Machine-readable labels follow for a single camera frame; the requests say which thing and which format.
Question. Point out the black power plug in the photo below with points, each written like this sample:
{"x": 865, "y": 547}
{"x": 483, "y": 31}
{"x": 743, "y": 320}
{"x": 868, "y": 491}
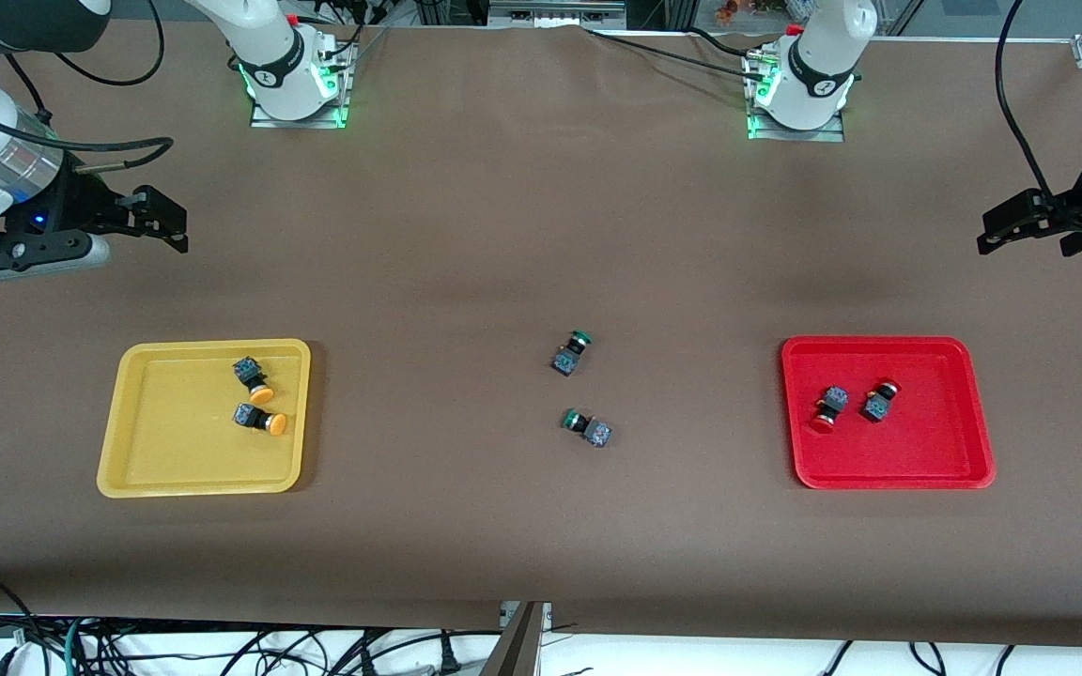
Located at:
{"x": 449, "y": 657}

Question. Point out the yellow push button switch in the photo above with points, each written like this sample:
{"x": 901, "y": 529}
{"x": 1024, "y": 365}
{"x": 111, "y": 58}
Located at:
{"x": 247, "y": 371}
{"x": 247, "y": 414}

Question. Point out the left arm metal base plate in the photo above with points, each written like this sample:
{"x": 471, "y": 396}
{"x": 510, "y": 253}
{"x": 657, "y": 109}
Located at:
{"x": 799, "y": 134}

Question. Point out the green push button switch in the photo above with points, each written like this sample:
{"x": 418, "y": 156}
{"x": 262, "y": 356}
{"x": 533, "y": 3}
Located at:
{"x": 567, "y": 359}
{"x": 597, "y": 434}

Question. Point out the red plastic tray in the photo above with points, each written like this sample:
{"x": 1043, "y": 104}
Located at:
{"x": 935, "y": 451}

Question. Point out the brown table cover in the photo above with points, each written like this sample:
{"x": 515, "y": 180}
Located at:
{"x": 541, "y": 526}

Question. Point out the red push button switch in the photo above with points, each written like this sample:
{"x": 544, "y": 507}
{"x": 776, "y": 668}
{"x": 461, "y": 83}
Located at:
{"x": 875, "y": 407}
{"x": 834, "y": 399}

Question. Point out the grey metal rack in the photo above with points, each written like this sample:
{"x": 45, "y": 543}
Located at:
{"x": 550, "y": 14}

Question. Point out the yellow plastic tray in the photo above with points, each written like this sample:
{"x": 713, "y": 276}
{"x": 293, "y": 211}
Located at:
{"x": 175, "y": 451}

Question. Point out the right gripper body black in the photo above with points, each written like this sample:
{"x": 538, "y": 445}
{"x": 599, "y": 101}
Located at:
{"x": 81, "y": 207}

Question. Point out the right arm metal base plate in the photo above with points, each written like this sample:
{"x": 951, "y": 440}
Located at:
{"x": 339, "y": 94}

